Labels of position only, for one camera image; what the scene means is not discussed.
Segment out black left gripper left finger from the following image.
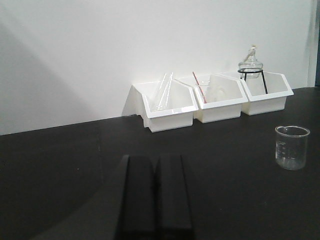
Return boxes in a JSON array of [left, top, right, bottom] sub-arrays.
[[117, 155, 157, 240]]

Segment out right white storage bin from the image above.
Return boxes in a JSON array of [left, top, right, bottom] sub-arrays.
[[218, 70, 295, 116]]

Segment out clear glass rods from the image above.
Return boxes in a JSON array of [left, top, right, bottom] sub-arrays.
[[151, 72, 174, 112]]

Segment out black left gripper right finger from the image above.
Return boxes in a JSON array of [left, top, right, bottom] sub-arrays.
[[155, 154, 195, 240]]

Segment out clear glass beaker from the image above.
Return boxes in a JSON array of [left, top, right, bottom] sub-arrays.
[[275, 125, 311, 171]]

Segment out left white storage bin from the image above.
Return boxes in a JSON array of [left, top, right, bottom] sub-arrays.
[[132, 79, 198, 133]]

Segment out middle white storage bin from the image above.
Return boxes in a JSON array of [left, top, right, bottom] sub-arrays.
[[177, 74, 248, 123]]

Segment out black wire tripod stand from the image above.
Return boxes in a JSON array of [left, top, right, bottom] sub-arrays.
[[237, 68, 268, 94]]

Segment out glass alcohol lamp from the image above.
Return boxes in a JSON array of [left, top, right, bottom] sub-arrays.
[[238, 44, 263, 73]]

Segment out red thermometer stick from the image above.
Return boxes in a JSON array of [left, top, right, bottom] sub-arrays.
[[192, 71, 209, 104]]

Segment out white storage bin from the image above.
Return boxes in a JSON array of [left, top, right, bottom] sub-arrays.
[[132, 79, 198, 133], [218, 70, 295, 116], [177, 74, 248, 123]]

